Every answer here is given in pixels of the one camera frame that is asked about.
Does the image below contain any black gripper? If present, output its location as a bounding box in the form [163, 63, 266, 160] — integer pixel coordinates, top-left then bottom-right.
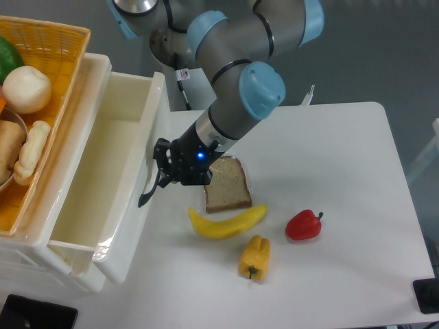
[153, 128, 223, 188]

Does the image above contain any white drawer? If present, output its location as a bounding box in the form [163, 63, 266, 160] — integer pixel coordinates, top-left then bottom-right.
[48, 72, 169, 292]

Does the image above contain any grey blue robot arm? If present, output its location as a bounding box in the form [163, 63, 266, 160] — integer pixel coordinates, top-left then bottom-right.
[109, 1, 324, 187]

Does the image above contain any white drawer cabinet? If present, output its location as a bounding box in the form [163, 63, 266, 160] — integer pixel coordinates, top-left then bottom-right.
[1, 53, 112, 292]

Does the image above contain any bagged bread slice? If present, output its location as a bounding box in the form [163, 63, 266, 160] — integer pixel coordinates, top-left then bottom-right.
[204, 156, 252, 214]

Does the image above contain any yellow banana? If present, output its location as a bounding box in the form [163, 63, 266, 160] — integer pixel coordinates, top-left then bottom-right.
[188, 204, 268, 240]

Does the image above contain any cream twisted pastry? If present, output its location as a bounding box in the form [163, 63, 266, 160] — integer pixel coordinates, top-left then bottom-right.
[14, 121, 51, 186]

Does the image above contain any yellow bell pepper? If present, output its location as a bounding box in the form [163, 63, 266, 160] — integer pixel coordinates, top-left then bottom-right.
[238, 235, 271, 282]

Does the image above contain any brown bread loaf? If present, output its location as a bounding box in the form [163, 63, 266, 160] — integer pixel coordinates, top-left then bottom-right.
[0, 120, 25, 184]

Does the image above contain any orange woven basket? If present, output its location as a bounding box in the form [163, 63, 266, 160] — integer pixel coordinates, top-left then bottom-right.
[0, 15, 92, 236]

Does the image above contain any red bell pepper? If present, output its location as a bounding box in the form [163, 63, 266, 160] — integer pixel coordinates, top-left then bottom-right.
[285, 209, 324, 241]

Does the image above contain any white round bun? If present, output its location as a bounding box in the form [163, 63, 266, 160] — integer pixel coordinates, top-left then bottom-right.
[3, 66, 51, 114]

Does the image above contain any orange item in basket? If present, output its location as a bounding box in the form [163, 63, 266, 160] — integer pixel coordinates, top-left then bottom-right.
[0, 97, 6, 113]

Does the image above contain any green vegetable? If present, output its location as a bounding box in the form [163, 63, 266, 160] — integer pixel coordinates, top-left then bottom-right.
[0, 36, 24, 85]

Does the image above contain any black device lower left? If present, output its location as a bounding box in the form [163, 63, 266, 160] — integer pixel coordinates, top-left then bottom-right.
[1, 294, 78, 328]

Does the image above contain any black device right edge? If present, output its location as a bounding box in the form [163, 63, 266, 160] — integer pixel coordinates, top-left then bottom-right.
[412, 278, 438, 314]

